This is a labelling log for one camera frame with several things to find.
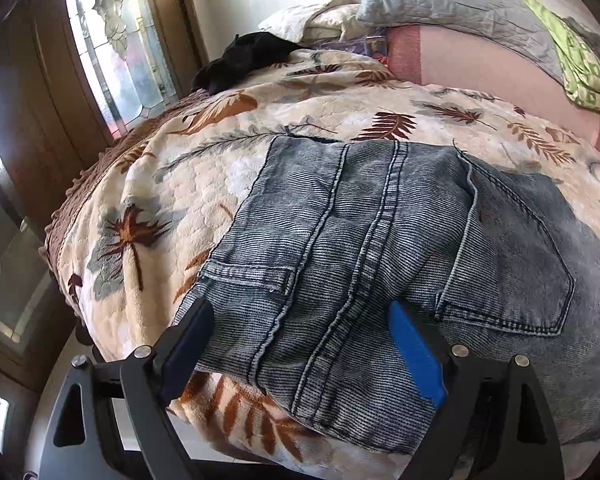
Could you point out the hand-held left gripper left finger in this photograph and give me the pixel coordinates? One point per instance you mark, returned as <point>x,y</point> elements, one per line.
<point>187,350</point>

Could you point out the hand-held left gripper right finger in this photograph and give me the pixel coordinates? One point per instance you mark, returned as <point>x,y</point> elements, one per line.
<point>415,355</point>

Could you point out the blue denim pants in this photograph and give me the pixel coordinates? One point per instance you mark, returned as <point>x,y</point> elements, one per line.
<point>355,235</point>

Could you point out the leaf print blanket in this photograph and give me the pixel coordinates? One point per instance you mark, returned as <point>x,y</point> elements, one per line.
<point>180,185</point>

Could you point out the black cloth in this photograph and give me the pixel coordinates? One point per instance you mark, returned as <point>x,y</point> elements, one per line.
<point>245,52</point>

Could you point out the colourful packet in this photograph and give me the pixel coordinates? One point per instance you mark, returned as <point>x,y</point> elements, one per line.
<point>365,45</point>

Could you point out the stained glass window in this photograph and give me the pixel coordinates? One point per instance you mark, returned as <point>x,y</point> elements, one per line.
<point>115,35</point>

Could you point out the green patterned cloth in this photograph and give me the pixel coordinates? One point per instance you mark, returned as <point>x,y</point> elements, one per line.
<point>580,70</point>

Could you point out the cream pillow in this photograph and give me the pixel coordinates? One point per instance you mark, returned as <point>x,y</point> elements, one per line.
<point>320,17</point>

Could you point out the grey quilted pillow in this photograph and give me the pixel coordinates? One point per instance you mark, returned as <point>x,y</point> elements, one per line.
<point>455,0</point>

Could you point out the brown wooden window frame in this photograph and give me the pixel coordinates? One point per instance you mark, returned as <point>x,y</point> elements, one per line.
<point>175,25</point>

